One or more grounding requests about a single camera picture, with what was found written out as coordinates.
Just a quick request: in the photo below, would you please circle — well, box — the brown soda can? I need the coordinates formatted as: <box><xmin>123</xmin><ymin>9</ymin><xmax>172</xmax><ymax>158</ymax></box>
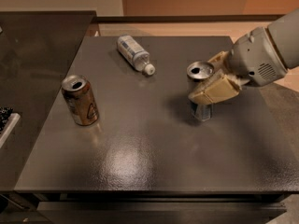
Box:
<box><xmin>62</xmin><ymin>75</ymin><xmax>99</xmax><ymax>126</ymax></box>

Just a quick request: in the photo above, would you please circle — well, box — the dark side table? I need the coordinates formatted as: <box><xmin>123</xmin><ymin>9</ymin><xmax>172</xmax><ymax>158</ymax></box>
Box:
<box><xmin>0</xmin><ymin>10</ymin><xmax>95</xmax><ymax>193</ymax></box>

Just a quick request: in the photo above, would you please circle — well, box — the clear plastic water bottle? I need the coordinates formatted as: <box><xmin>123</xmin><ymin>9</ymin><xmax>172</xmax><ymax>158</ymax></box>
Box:
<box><xmin>117</xmin><ymin>35</ymin><xmax>155</xmax><ymax>76</ymax></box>

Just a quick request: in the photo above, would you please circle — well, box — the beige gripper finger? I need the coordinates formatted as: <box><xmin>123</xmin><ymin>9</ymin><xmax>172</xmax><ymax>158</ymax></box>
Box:
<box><xmin>208</xmin><ymin>51</ymin><xmax>230</xmax><ymax>74</ymax></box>
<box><xmin>188</xmin><ymin>70</ymin><xmax>249</xmax><ymax>105</ymax></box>

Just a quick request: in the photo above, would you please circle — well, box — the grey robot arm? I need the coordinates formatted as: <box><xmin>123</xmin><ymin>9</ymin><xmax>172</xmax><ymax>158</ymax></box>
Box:
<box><xmin>189</xmin><ymin>9</ymin><xmax>299</xmax><ymax>105</ymax></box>

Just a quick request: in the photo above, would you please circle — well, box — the silver blue redbull can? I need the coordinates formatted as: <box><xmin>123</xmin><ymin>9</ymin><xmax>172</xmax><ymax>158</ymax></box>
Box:
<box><xmin>187</xmin><ymin>61</ymin><xmax>214</xmax><ymax>121</ymax></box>

